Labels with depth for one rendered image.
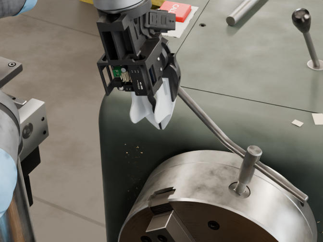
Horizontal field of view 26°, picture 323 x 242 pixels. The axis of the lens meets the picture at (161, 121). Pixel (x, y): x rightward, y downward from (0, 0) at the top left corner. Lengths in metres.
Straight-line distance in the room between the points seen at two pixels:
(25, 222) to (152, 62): 0.38
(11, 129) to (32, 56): 2.82
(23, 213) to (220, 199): 0.31
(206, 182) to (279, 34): 0.45
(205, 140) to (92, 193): 1.72
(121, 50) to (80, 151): 2.19
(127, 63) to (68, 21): 3.14
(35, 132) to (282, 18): 0.56
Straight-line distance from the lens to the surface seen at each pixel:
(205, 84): 1.26
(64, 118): 3.28
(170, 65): 0.96
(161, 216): 1.09
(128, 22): 0.89
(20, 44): 3.87
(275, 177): 1.02
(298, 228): 1.12
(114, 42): 0.89
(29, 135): 1.45
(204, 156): 1.14
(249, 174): 1.04
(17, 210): 1.12
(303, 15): 1.20
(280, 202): 1.11
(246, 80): 1.28
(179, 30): 1.42
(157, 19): 0.96
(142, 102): 1.00
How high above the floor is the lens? 1.97
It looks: 38 degrees down
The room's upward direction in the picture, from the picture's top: straight up
